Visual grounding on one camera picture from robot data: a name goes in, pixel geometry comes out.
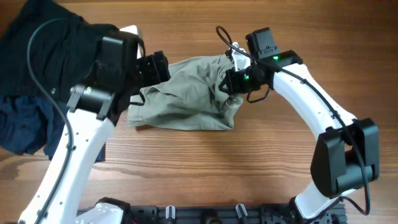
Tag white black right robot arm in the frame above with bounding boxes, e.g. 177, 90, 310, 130
219, 49, 379, 223

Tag black folded garment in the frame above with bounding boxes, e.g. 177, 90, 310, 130
1, 1, 118, 103

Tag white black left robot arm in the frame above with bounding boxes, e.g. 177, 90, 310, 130
18, 25, 170, 223

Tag navy blue garment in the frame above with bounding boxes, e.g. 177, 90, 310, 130
0, 95, 106, 162

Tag khaki cargo shorts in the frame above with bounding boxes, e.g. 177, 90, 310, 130
127, 55, 243, 131

